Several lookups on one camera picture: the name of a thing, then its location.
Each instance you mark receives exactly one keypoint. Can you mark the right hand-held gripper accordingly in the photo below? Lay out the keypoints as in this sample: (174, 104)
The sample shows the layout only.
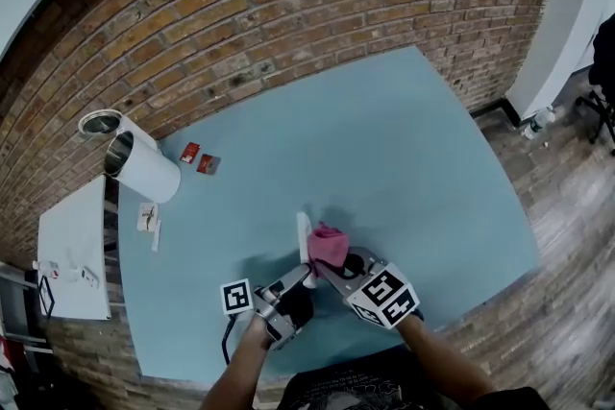
(384, 297)

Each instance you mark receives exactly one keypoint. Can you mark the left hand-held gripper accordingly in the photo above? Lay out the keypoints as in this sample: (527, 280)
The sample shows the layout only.
(283, 307)

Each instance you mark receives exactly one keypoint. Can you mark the pink cloth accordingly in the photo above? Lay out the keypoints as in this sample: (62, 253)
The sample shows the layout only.
(329, 245)

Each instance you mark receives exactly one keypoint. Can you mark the white remote control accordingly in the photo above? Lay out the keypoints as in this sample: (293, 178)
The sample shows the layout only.
(303, 235)

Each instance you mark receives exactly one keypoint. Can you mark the person's left forearm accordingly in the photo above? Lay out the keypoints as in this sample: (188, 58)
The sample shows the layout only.
(230, 369)

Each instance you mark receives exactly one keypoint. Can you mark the person's right forearm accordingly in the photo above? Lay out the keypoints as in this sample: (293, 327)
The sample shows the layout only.
(447, 360)

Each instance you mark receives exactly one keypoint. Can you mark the person's black printed shirt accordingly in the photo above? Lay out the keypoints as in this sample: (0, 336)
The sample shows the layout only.
(365, 386)

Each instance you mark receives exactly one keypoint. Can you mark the small red packet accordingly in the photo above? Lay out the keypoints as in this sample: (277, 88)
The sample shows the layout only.
(189, 151)
(209, 163)

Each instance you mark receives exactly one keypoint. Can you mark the white paper strip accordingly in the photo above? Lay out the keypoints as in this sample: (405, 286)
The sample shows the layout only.
(156, 236)

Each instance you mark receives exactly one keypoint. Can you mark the white paper card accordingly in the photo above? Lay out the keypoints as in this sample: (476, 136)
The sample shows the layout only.
(147, 217)

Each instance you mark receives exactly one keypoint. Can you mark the white cylindrical canister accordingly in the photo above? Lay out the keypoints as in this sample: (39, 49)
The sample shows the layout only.
(149, 173)

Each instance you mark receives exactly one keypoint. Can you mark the white handheld device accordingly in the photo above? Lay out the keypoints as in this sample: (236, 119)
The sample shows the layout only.
(84, 276)

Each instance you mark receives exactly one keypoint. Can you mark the white side table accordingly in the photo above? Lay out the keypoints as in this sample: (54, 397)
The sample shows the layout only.
(77, 235)

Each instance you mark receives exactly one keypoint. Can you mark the clear water bottle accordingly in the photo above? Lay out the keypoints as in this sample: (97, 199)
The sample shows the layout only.
(539, 122)

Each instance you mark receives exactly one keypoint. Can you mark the round metal lid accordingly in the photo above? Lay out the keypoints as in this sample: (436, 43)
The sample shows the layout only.
(100, 123)

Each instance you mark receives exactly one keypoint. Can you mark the white plastic bottle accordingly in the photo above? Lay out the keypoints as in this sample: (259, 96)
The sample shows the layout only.
(46, 269)

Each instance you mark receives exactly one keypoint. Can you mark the gray metal rack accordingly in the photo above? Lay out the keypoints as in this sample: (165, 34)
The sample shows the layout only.
(21, 341)

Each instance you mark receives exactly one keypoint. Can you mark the black office chair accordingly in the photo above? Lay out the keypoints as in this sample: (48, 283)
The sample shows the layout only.
(603, 77)

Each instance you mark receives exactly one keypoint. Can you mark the black picture frame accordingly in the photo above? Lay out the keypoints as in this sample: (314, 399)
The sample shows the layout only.
(45, 297)

